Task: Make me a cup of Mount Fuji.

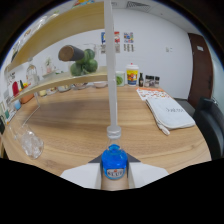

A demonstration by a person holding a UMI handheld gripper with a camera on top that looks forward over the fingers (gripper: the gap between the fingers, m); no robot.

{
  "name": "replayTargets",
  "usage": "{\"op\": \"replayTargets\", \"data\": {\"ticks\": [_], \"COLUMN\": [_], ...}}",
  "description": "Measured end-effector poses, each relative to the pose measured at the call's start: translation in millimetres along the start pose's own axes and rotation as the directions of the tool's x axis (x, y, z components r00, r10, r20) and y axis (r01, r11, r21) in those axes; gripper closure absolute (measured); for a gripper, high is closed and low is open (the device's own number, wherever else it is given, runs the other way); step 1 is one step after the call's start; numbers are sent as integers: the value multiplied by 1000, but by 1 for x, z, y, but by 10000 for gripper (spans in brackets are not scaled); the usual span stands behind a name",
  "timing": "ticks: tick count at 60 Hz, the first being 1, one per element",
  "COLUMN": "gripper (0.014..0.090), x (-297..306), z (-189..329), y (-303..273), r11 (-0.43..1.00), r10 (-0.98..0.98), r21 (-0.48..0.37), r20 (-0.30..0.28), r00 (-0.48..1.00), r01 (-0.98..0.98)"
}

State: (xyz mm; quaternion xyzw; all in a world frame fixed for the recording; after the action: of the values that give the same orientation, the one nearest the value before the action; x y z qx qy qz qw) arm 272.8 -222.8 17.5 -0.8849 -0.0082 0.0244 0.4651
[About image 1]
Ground blue liquid bottle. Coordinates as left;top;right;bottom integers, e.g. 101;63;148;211
100;125;130;191

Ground clear glass with ice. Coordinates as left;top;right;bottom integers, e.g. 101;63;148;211
13;123;45;160

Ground black chair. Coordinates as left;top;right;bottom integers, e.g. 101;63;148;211
192;96;224;160

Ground orange printed flyer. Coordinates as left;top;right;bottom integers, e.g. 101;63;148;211
135;87;173;101

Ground dark spice jars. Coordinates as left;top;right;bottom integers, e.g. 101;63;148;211
144;75;161;88

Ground small dark bottle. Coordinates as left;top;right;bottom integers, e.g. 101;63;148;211
138;72;145;88

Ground green and white mug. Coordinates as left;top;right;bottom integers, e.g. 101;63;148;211
115;70;126;88

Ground glass jar of limes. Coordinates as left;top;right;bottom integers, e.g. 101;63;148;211
68;43;100;78

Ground brown door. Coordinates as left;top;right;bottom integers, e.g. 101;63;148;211
186;32;212;109

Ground two-tier wooden shelf rack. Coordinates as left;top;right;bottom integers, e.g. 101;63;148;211
4;0;119;131

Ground dark cylindrical handle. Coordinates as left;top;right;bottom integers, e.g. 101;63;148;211
58;44;86;63

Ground wall posters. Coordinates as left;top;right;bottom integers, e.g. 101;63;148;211
100;30;135;54

